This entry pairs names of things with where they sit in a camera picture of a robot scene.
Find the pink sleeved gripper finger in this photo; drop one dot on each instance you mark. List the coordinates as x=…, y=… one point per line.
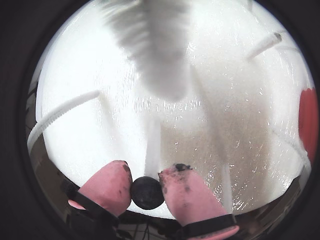
x=190, y=200
x=107, y=185

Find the dark blueberry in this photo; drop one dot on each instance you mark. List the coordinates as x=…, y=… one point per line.
x=147, y=192

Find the red collapsible silicone cup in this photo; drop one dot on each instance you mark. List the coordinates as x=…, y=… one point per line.
x=306, y=120

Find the long curved white stem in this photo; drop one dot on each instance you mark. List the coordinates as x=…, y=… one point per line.
x=62, y=108

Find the white foam block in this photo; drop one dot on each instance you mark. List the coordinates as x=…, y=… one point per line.
x=225, y=112

